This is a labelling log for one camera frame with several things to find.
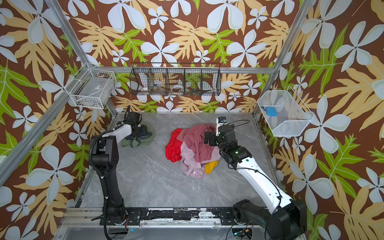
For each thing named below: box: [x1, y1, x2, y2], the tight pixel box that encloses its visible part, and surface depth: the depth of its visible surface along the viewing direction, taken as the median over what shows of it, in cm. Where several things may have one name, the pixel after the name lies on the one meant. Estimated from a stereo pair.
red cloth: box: [165, 128, 183, 163], surface depth 95 cm
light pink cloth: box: [180, 141, 222, 179], surface depth 90 cm
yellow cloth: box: [204, 160, 219, 175], surface depth 90 cm
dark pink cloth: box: [176, 123, 216, 163], surface depth 90 cm
